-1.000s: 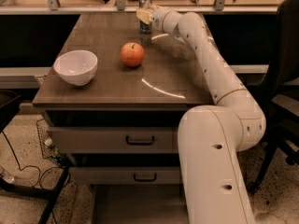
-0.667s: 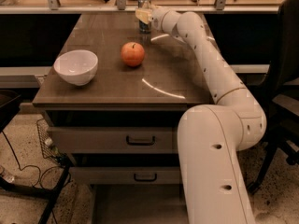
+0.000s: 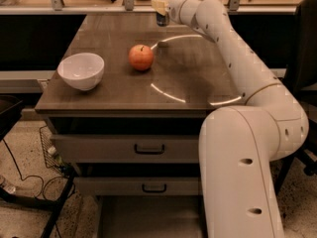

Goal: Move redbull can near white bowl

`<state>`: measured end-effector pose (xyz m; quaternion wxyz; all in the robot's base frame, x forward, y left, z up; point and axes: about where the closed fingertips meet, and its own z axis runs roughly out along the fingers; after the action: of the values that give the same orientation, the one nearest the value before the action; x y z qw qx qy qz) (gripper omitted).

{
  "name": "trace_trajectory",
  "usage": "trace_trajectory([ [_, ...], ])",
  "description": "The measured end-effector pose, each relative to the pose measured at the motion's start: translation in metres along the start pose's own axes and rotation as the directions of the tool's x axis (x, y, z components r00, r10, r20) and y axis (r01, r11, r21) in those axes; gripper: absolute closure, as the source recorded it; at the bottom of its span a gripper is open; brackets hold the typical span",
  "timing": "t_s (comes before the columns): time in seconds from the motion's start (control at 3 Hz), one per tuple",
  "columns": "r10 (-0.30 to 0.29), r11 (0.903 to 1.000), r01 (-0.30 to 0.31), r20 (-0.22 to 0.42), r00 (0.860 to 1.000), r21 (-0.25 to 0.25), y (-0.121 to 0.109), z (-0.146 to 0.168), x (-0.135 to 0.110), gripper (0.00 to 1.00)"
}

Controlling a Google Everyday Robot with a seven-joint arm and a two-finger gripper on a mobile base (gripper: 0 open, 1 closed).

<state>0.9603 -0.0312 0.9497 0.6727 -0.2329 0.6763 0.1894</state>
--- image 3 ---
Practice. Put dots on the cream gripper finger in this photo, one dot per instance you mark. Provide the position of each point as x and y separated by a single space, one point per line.
160 6

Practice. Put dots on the black office chair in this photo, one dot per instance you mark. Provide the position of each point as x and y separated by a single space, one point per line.
302 72

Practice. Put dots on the redbull can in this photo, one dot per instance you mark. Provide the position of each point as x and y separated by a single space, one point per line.
162 17

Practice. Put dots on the wire mesh basket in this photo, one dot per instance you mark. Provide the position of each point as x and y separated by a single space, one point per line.
52 158

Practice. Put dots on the lower grey drawer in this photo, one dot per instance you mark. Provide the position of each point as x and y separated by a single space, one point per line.
138 186

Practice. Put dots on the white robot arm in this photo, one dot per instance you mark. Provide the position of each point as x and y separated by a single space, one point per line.
238 142

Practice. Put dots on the upper grey drawer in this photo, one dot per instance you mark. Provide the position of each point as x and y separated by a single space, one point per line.
138 149

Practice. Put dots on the white bowl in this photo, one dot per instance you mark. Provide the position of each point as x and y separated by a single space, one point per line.
82 71

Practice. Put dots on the grey drawer cabinet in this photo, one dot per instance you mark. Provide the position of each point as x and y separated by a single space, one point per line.
187 80

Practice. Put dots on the red apple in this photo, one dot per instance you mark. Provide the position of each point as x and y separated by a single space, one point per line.
141 57

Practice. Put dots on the grey drawer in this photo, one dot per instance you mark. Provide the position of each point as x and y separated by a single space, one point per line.
138 149
138 186

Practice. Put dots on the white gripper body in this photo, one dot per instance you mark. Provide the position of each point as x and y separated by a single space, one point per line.
173 7

